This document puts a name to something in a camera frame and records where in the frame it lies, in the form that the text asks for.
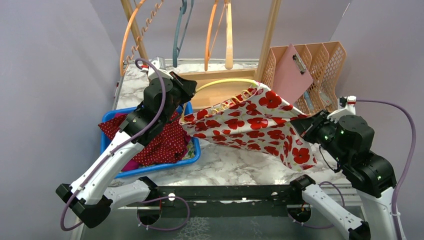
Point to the magenta pleated skirt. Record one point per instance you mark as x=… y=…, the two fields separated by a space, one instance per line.
x=129 y=165

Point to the blue plastic bin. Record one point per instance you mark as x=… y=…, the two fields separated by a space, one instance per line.
x=165 y=151

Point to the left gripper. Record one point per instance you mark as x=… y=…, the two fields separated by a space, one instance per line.
x=185 y=86

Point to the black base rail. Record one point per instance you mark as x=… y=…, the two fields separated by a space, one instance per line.
x=222 y=200

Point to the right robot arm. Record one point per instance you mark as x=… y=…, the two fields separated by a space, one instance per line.
x=348 y=140

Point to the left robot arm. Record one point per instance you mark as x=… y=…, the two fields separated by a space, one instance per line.
x=90 y=197

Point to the grey-blue hanger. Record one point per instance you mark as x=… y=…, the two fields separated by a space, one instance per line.
x=181 y=29

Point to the wooden hanger metal hook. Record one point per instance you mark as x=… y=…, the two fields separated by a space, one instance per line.
x=210 y=41

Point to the lemon print skirt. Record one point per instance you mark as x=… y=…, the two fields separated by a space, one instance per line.
x=190 y=151

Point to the cream plastic hanger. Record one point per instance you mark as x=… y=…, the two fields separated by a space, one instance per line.
x=229 y=57

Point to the wooden clothes rack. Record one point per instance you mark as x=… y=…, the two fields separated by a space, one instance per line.
x=249 y=73

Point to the red poppy print skirt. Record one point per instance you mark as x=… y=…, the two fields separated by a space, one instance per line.
x=256 y=120

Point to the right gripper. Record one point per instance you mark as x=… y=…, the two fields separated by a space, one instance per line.
x=309 y=126

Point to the pink clipboard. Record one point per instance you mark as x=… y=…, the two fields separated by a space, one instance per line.
x=291 y=76

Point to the yellow wavy hanger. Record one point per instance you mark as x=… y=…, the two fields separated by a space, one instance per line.
x=211 y=92

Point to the peach plastic organizer basket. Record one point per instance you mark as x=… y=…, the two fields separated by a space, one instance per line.
x=324 y=62

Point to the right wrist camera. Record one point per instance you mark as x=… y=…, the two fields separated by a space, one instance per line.
x=347 y=106

